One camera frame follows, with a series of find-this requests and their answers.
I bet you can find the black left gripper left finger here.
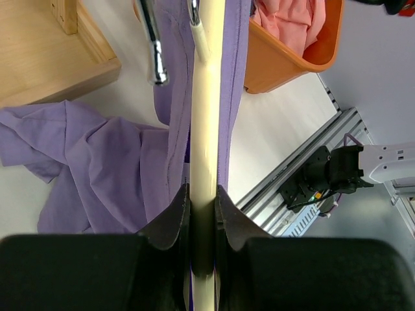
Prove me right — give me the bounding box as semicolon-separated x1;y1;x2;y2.
1;185;190;310

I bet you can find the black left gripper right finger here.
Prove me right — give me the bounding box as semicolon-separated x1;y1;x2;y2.
215;187;414;310

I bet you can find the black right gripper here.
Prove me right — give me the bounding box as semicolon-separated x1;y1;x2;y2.
354;0;414;16

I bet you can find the pink t shirt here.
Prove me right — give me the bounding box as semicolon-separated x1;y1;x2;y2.
252;0;326;56

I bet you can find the purple t shirt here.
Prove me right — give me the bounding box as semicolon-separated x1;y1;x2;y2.
0;0;252;235

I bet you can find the cream hanger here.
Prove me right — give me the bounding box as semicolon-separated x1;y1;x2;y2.
134;0;226;311

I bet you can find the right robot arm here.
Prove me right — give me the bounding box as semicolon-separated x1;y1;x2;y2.
279;133;414;213

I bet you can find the orange plastic basket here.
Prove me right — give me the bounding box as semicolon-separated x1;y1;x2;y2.
244;1;344;94

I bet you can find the wooden clothes rack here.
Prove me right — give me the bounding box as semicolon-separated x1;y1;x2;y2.
1;1;121;108

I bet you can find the aluminium frame rail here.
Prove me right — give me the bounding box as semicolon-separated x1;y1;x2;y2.
235;74;415;239

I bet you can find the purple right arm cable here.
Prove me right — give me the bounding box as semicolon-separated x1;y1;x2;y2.
342;132;361;148

